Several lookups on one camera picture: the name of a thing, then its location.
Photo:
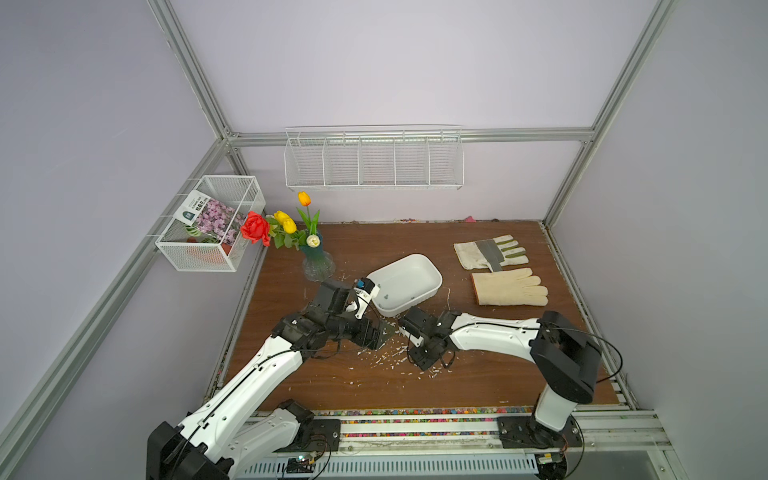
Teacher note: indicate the glass vase with flowers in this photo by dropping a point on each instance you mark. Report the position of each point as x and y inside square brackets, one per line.
[281, 230]

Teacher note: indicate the small white wire basket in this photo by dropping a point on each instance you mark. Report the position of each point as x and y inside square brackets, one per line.
[240, 192]

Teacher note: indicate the long white wire shelf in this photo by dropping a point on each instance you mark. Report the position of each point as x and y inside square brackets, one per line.
[375, 157]

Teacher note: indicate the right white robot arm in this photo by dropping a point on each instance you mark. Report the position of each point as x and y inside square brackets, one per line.
[567, 358]

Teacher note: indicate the purple potted flowers with card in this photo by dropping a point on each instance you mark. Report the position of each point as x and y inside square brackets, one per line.
[209, 221]

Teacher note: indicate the beige canvas work glove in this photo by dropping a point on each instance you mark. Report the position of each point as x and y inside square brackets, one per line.
[519, 287]

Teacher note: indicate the white plastic storage box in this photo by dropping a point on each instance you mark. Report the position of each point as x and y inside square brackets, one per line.
[405, 283]

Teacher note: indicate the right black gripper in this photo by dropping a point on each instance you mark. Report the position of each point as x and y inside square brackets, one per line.
[419, 361]

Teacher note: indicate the grey striped work glove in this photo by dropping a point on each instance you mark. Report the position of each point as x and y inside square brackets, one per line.
[493, 254]

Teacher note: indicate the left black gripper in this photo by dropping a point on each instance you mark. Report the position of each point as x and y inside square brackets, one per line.
[372, 341]

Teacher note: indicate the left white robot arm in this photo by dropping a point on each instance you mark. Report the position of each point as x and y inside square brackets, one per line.
[240, 390]

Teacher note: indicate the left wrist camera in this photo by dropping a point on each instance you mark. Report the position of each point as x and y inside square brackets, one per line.
[363, 293]

